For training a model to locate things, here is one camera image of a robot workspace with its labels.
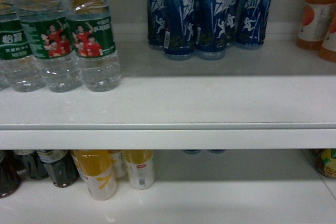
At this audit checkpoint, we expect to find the water bottle green label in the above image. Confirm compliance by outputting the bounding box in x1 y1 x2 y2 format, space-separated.
62 0 121 92

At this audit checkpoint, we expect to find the white lower shelf board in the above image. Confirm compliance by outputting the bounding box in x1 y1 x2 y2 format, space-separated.
1 150 335 223

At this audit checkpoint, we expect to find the white metal shelf board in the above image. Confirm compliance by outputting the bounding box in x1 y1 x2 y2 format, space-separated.
1 40 335 149

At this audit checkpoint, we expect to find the water bottle barcode label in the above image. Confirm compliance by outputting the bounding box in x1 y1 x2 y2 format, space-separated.
1 0 45 92

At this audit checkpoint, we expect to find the water bottle red players label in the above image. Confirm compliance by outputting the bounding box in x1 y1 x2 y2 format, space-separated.
12 0 81 93

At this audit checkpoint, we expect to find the blue sports drink bottle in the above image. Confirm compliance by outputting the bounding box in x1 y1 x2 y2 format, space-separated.
163 0 196 61
235 0 271 50
195 0 238 60
147 0 165 50

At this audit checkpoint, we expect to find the dark tea bottle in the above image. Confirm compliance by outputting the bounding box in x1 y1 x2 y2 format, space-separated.
1 150 21 198
36 150 79 188

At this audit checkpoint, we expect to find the orange juice bottle edge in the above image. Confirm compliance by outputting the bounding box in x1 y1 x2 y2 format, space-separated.
318 15 335 62

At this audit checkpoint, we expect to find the dark tea bottle left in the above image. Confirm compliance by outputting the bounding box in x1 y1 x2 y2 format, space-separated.
1 150 21 198

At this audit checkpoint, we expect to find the orange juice bottle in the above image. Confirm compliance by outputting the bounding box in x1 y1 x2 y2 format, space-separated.
296 0 335 50

